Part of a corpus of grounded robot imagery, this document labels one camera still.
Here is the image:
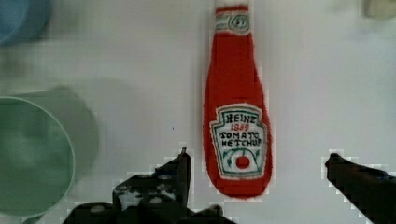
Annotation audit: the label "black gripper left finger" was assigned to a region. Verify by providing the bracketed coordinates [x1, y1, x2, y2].
[112, 147, 191, 211]

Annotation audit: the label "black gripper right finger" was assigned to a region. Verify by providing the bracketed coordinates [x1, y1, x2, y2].
[325, 153, 396, 224]

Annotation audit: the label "green cup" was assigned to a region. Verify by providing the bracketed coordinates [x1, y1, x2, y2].
[0, 88, 100, 217]

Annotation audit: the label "yellow plush banana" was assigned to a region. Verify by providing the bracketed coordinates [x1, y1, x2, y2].
[364, 0, 396, 19]

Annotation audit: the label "blue bowl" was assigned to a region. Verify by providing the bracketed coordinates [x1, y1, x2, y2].
[0, 0, 52, 46]

